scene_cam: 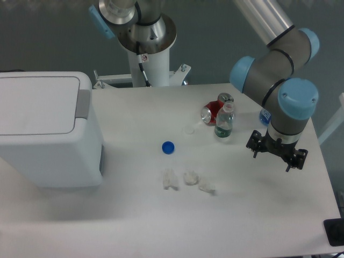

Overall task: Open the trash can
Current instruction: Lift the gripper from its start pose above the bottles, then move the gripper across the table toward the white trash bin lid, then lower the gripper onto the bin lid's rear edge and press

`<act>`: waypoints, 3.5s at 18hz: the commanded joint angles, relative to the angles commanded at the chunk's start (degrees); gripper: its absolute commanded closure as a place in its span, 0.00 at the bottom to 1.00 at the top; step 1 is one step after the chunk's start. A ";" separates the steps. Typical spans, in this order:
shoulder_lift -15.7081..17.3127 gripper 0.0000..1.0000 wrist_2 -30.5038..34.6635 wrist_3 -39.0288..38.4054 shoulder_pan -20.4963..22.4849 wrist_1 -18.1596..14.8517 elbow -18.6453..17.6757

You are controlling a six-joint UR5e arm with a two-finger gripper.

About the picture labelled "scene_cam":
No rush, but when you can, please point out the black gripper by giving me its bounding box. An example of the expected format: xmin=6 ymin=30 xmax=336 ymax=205
xmin=246 ymin=130 xmax=308 ymax=172

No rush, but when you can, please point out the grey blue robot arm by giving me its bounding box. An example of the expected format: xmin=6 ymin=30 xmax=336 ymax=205
xmin=89 ymin=1 xmax=319 ymax=169

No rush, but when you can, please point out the upright red soda can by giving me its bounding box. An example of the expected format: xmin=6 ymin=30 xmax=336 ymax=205
xmin=217 ymin=92 xmax=234 ymax=107

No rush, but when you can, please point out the crushed red soda can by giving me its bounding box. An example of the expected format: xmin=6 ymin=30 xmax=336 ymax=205
xmin=200 ymin=101 xmax=221 ymax=126

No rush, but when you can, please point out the white trash can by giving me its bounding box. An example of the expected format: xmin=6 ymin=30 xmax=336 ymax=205
xmin=1 ymin=71 xmax=104 ymax=188

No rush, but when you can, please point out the blue plastic bottle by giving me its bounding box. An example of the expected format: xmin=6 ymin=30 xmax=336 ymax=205
xmin=259 ymin=108 xmax=271 ymax=126

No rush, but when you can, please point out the clear green-label plastic bottle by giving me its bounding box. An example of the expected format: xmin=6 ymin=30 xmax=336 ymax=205
xmin=214 ymin=101 xmax=235 ymax=138

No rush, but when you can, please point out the crumpled white tissue right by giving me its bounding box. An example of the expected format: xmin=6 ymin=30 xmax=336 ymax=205
xmin=198 ymin=177 xmax=216 ymax=194

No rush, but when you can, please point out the crumpled white tissue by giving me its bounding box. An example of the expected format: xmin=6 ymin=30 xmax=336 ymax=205
xmin=162 ymin=169 xmax=179 ymax=191
xmin=198 ymin=177 xmax=216 ymax=194
xmin=183 ymin=170 xmax=199 ymax=185

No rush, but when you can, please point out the white bottle cap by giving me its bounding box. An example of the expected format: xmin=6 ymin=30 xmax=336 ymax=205
xmin=184 ymin=125 xmax=195 ymax=135

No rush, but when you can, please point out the crumpled white tissue middle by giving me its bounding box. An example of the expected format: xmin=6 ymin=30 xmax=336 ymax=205
xmin=183 ymin=170 xmax=199 ymax=185

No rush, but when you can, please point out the black device at edge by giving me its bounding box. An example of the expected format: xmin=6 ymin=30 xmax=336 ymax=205
xmin=323 ymin=218 xmax=344 ymax=247

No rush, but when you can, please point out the blue bottle cap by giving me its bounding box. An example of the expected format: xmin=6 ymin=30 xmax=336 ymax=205
xmin=161 ymin=141 xmax=175 ymax=155

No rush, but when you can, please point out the crumpled white tissue left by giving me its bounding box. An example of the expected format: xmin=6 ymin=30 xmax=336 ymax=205
xmin=162 ymin=169 xmax=179 ymax=191

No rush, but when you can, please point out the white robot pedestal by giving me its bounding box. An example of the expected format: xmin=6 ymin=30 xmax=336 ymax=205
xmin=94 ymin=14 xmax=191 ymax=88

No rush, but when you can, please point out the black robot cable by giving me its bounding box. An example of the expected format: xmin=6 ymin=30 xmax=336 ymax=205
xmin=135 ymin=40 xmax=152 ymax=87

